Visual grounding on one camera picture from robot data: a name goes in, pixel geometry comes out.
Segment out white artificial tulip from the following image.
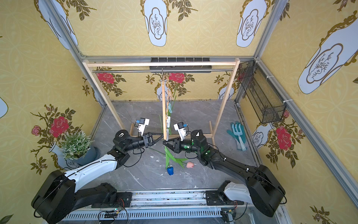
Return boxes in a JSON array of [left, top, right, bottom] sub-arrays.
[[159, 116, 171, 135]]

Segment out blue artificial tulip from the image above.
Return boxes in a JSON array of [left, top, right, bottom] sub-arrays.
[[165, 147, 178, 175]]

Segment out pink artificial tulip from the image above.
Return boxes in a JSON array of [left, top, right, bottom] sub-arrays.
[[149, 147, 195, 169]]

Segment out curved wooden clip hanger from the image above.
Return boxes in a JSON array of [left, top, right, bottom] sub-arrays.
[[161, 72, 172, 140]]

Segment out yellow artificial tulip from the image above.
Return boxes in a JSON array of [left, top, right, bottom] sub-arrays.
[[169, 89, 177, 112]]

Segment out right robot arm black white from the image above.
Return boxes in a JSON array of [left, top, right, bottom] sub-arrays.
[[163, 130, 286, 217]]

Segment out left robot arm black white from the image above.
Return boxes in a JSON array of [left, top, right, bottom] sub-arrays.
[[31, 130, 164, 224]]

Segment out white clothes peg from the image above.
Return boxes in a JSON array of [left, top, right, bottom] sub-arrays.
[[167, 116, 171, 128]]

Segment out light garden hand fork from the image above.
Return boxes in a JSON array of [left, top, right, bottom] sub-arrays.
[[232, 124, 247, 151]]

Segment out teal garden gloves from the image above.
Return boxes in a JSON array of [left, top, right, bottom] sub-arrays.
[[227, 121, 247, 151]]

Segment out potted white flower plant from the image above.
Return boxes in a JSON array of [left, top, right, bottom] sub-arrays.
[[60, 131, 100, 166]]

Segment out metal rack rod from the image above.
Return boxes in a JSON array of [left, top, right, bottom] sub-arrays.
[[92, 69, 233, 73]]

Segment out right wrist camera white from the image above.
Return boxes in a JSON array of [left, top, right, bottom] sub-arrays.
[[173, 122, 188, 141]]

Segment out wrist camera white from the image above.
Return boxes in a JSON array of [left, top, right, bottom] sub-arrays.
[[134, 118, 150, 136], [173, 122, 188, 141]]

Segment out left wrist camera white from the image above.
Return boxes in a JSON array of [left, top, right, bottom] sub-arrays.
[[134, 118, 150, 136]]

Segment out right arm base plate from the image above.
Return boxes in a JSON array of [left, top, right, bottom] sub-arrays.
[[204, 190, 245, 206]]

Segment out aluminium rail front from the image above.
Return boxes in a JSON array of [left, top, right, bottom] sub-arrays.
[[48, 188, 284, 211]]

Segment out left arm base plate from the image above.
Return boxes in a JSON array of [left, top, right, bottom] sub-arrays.
[[91, 192, 132, 208]]

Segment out black vent on wall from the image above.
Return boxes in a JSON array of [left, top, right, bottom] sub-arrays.
[[149, 57, 212, 73]]

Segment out black wire mesh basket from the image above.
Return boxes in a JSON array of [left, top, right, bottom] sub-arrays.
[[238, 61, 286, 124]]

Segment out wooden clothes rack frame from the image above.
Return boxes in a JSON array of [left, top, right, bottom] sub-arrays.
[[82, 58, 241, 146]]

